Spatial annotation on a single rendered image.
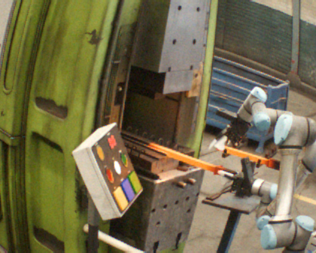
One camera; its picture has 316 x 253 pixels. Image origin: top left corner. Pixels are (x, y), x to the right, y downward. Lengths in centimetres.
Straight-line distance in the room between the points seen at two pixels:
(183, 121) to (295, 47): 765
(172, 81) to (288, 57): 814
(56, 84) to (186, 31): 63
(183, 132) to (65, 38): 85
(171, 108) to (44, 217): 90
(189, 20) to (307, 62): 796
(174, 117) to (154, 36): 61
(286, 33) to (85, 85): 842
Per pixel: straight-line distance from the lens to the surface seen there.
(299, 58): 1084
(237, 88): 675
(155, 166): 298
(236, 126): 281
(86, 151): 234
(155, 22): 281
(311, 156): 258
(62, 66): 291
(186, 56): 294
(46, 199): 315
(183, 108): 328
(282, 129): 226
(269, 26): 1113
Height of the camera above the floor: 194
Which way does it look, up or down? 16 degrees down
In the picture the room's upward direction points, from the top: 9 degrees clockwise
